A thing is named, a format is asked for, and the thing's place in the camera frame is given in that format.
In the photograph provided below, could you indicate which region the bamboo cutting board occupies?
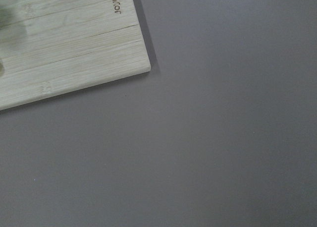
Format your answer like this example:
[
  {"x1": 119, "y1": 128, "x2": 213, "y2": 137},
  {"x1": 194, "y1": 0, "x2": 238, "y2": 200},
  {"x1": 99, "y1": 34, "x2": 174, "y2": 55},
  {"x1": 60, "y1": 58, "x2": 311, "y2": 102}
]
[{"x1": 0, "y1": 0, "x2": 151, "y2": 110}]

